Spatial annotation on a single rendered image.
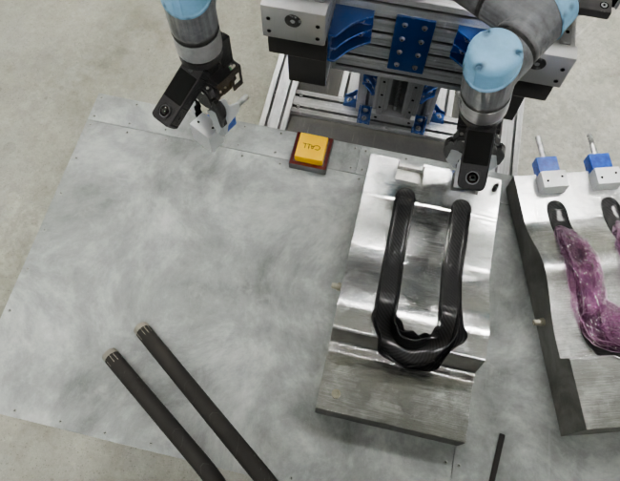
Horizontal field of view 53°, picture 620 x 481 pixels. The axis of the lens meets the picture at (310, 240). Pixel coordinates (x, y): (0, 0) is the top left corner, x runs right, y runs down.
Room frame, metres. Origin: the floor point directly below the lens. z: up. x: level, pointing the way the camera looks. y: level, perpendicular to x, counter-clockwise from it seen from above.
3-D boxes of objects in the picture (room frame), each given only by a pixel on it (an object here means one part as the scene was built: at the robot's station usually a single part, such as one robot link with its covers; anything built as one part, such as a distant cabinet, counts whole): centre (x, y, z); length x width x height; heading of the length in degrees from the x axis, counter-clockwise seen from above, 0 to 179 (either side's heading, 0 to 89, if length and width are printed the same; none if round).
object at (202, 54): (0.68, 0.19, 1.17); 0.08 x 0.08 x 0.05
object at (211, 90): (0.68, 0.18, 1.09); 0.09 x 0.08 x 0.12; 141
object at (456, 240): (0.38, -0.21, 0.92); 0.35 x 0.16 x 0.09; 168
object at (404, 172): (0.60, -0.19, 0.87); 0.05 x 0.05 x 0.04; 78
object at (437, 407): (0.37, -0.19, 0.87); 0.50 x 0.26 x 0.14; 168
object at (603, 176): (0.65, -0.58, 0.86); 0.13 x 0.05 x 0.05; 5
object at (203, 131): (0.69, 0.17, 0.93); 0.13 x 0.05 x 0.05; 141
